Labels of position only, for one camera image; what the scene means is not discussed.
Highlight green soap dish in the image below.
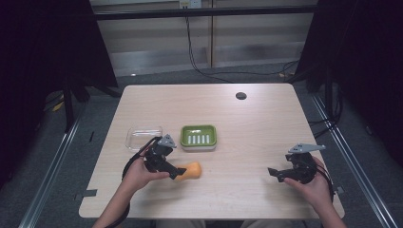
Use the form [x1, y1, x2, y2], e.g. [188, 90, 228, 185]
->
[180, 124, 218, 152]

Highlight clear plastic container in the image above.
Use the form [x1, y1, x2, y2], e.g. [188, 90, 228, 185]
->
[125, 125, 163, 153]

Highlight black floor cables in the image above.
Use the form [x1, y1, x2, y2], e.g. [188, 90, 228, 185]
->
[284, 60, 345, 141]

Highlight person's right hand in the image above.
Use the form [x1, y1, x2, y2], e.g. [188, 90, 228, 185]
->
[283, 156, 334, 217]

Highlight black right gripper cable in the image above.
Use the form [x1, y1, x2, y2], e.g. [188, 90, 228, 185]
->
[313, 156, 336, 203]

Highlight aluminium floor rail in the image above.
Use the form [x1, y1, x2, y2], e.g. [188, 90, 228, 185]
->
[310, 93, 398, 228]
[18, 104, 86, 228]

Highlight black hanging cable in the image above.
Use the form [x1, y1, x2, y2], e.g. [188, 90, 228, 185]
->
[184, 7, 300, 84]

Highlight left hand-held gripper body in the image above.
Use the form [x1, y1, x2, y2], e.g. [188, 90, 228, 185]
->
[144, 133, 178, 174]

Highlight person's left hand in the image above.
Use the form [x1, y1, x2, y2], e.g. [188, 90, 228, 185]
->
[121, 150, 171, 192]

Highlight black metal stand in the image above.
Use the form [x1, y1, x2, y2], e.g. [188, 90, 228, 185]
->
[62, 74, 123, 134]

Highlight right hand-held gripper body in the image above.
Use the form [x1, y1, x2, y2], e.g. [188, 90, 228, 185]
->
[284, 142, 327, 185]

